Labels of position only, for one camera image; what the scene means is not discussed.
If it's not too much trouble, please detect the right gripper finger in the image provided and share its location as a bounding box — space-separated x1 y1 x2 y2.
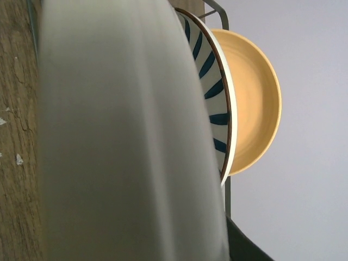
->
226 216 274 261

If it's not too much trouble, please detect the clear plastic lidded bowl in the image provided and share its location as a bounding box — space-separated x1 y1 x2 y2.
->
38 1 229 260

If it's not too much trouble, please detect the white blue striped plate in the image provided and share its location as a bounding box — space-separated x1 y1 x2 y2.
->
175 8 238 184

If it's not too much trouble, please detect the orange plastic plate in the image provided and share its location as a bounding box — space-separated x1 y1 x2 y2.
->
212 29 282 175

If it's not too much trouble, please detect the black wire dish rack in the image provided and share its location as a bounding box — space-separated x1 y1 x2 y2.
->
26 0 231 216

